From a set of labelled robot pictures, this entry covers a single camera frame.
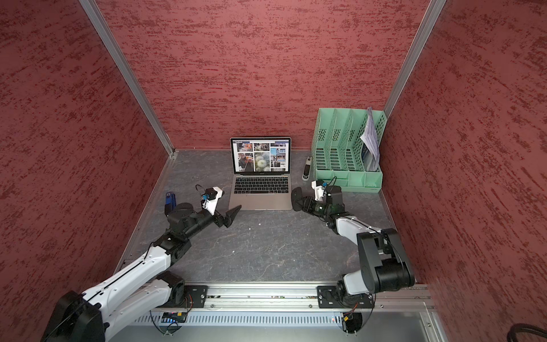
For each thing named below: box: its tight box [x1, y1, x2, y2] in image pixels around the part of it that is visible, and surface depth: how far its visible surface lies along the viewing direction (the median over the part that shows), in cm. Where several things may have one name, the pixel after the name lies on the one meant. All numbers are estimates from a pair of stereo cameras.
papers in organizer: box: [360, 106, 380, 172], surface depth 102 cm
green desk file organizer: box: [311, 107, 388, 194], surface depth 108 cm
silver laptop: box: [228, 136, 293, 211], surface depth 105 cm
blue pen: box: [165, 191, 176, 211], surface depth 100 cm
